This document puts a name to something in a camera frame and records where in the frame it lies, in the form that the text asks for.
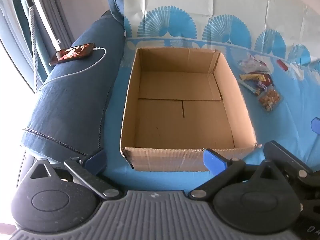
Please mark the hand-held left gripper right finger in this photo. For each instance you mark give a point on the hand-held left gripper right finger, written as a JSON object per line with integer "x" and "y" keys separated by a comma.
{"x": 214, "y": 161}

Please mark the clear bag of round candies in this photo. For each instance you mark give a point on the clear bag of round candies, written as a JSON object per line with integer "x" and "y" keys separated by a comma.
{"x": 270, "y": 99}

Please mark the blue fabric sofa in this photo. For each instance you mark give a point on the blue fabric sofa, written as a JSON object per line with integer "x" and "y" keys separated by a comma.
{"x": 75, "y": 92}

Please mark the yellow snack bar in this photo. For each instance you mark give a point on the yellow snack bar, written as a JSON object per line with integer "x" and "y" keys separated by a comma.
{"x": 251, "y": 76}

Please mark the blue fan-print sheet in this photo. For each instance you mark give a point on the blue fan-print sheet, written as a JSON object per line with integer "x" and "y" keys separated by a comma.
{"x": 275, "y": 130}

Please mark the clear pink snack bag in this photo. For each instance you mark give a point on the clear pink snack bag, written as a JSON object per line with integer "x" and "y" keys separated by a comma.
{"x": 252, "y": 63}

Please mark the dark red snack pouch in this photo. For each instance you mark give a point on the dark red snack pouch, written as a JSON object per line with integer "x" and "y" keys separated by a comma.
{"x": 267, "y": 80}

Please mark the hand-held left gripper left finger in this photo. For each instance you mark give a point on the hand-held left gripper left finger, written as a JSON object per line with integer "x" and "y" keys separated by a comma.
{"x": 94, "y": 160}

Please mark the red stick packet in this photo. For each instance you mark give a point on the red stick packet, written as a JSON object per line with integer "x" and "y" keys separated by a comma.
{"x": 282, "y": 65}

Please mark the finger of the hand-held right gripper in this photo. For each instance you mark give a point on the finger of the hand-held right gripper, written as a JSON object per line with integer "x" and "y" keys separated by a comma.
{"x": 316, "y": 125}
{"x": 287, "y": 155}

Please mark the purple snack packet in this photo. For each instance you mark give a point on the purple snack packet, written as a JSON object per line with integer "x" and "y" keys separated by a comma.
{"x": 261, "y": 85}

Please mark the black smartphone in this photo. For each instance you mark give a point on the black smartphone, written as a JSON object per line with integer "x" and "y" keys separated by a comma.
{"x": 72, "y": 52}

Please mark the white stick packet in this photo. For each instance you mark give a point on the white stick packet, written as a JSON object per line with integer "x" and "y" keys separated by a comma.
{"x": 246, "y": 86}

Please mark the brown cardboard box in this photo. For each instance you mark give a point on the brown cardboard box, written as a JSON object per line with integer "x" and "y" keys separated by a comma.
{"x": 180, "y": 120}

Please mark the grey curtain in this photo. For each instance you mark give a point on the grey curtain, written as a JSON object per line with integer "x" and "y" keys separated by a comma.
{"x": 62, "y": 12}

